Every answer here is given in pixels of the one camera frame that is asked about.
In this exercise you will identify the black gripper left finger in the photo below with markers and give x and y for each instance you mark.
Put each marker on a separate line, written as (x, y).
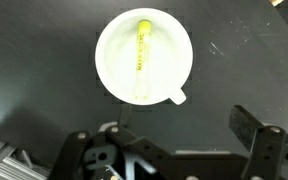
(140, 158)

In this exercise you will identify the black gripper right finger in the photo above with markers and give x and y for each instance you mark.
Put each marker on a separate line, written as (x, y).
(266, 143)

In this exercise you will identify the yellow sharpie marker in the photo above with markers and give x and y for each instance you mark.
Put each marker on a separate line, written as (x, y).
(143, 48)

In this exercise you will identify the white green ceramic mug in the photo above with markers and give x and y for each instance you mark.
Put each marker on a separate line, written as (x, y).
(170, 57)

